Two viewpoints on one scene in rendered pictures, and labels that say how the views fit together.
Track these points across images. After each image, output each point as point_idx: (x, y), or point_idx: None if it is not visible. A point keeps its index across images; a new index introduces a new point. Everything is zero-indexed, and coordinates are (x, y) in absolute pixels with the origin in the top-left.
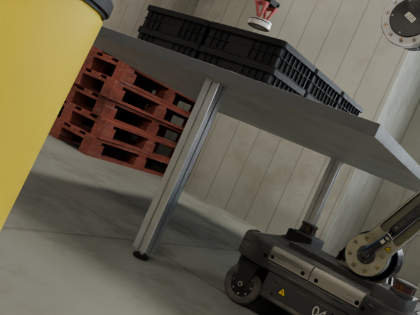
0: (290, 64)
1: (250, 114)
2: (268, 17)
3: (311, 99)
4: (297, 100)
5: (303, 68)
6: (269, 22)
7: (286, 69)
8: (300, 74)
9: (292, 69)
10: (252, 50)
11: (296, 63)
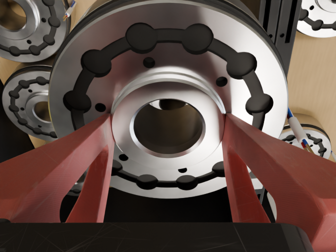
0: (113, 212)
1: None
2: (231, 195)
3: None
4: None
5: (179, 219)
6: (170, 198)
7: (108, 197)
8: (175, 204)
9: (132, 205)
10: (18, 153)
11: (136, 220)
